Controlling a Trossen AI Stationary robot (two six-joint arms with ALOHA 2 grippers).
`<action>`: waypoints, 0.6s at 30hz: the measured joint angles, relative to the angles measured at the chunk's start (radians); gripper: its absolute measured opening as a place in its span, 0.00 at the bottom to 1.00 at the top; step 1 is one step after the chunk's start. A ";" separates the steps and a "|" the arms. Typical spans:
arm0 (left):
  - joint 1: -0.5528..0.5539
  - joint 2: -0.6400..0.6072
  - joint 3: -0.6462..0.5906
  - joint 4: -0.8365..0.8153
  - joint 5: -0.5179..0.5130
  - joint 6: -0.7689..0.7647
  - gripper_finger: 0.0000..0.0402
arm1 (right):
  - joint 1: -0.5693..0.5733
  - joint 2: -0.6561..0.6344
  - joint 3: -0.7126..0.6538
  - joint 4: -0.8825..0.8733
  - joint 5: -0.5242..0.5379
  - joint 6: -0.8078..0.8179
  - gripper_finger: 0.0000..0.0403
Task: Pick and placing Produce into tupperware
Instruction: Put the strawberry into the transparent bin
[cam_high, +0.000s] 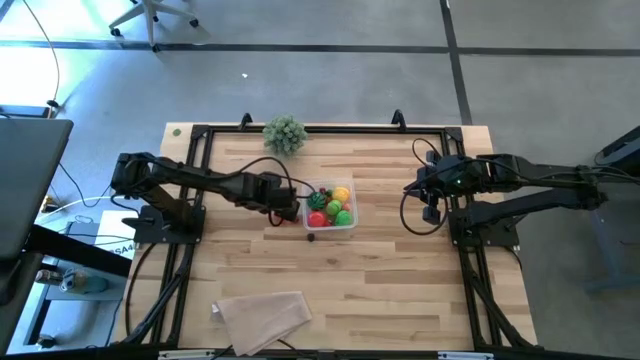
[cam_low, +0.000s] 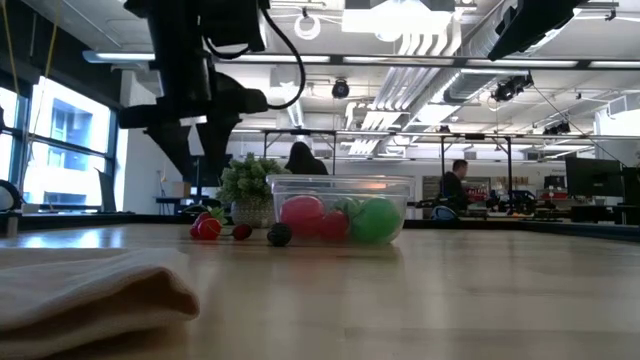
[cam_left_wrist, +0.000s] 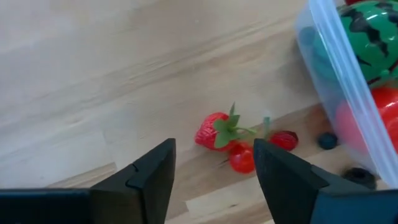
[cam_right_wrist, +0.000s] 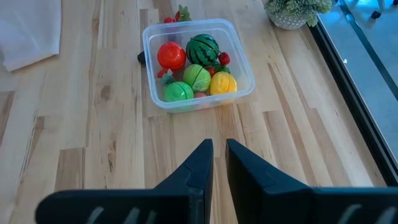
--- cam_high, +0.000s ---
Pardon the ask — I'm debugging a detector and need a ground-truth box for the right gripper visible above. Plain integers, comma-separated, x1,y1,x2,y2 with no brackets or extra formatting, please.
403,154,459,199

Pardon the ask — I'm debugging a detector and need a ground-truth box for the clear plastic tupperware container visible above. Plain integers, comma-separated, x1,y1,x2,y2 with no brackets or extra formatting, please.
299,177,360,232

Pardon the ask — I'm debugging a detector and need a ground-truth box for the potted artificial green plant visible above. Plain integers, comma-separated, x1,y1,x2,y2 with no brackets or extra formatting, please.
262,113,309,158

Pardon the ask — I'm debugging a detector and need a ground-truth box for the beige folded cloth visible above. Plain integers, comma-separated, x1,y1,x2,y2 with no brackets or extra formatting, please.
209,290,314,357

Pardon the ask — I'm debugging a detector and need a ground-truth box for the white paper sheet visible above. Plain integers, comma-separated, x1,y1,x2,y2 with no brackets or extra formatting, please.
93,209,139,261

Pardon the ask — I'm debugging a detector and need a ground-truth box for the white label strip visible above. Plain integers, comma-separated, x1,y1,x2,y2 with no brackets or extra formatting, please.
158,349,217,360
437,350,495,360

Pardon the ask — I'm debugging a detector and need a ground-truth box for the dark blue metal cart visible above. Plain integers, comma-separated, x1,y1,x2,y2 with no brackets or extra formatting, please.
582,124,640,296

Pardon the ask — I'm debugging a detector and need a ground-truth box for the teal water bottle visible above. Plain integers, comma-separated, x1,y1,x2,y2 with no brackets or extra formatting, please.
58,267,110,296

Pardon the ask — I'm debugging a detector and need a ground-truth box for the office chair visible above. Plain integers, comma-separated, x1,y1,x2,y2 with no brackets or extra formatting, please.
108,0,200,51

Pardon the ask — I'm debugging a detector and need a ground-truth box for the dark grey side desk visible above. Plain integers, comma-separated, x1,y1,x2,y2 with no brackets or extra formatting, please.
0,104,75,351

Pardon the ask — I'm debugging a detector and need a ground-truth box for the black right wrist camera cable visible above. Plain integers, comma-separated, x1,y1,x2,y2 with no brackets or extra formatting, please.
398,137,451,237

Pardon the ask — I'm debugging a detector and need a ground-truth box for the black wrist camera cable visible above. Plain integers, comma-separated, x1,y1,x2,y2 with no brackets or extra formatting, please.
238,155,319,229
398,137,451,237

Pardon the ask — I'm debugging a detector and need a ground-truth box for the black left wrist camera cable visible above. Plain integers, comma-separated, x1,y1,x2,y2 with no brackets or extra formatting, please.
238,155,319,229

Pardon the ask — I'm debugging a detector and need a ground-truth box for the black aluminium table frame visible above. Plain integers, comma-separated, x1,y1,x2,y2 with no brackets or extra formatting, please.
119,122,539,351

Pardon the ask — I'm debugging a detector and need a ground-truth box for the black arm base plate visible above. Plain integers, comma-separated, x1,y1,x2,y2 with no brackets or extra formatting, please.
447,207,530,249
122,204,206,245

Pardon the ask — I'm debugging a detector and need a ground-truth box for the white floor cable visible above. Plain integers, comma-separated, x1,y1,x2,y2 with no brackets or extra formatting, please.
37,193,119,217

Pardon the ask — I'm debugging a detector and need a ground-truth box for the thin tan floor cord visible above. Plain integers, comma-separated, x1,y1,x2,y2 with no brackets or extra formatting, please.
20,0,62,109

